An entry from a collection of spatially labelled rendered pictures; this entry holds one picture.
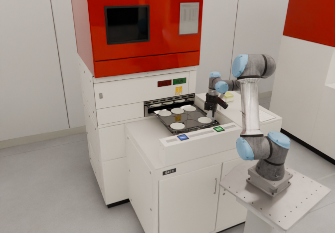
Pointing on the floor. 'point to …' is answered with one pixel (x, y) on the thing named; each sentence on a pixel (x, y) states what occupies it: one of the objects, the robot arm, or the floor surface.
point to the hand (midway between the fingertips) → (214, 119)
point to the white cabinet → (183, 192)
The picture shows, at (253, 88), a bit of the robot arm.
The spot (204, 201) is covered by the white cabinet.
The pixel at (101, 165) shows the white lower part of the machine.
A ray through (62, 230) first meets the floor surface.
